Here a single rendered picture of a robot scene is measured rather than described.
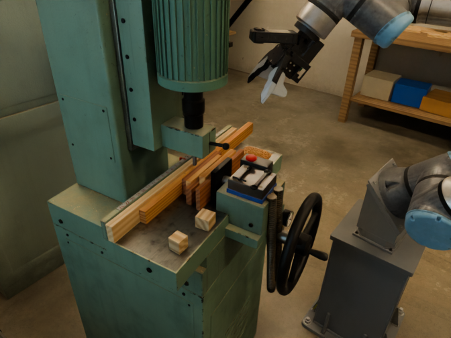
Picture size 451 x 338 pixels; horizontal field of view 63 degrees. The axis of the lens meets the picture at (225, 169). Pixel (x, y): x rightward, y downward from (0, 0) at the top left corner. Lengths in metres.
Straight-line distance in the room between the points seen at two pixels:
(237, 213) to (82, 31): 0.58
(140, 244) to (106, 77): 0.42
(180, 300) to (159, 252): 0.25
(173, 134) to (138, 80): 0.17
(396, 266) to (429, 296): 0.78
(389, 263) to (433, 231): 0.32
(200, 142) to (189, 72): 0.20
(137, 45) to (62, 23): 0.21
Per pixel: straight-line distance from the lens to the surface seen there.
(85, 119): 1.12
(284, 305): 1.93
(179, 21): 0.84
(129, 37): 0.96
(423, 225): 1.19
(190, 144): 0.99
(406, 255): 1.52
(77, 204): 1.23
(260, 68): 1.01
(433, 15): 1.07
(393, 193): 1.39
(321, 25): 0.94
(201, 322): 1.11
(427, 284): 2.28
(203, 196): 0.96
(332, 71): 4.41
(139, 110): 1.01
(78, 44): 1.03
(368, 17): 0.95
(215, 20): 0.86
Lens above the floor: 1.51
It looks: 32 degrees down
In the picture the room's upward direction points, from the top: 2 degrees clockwise
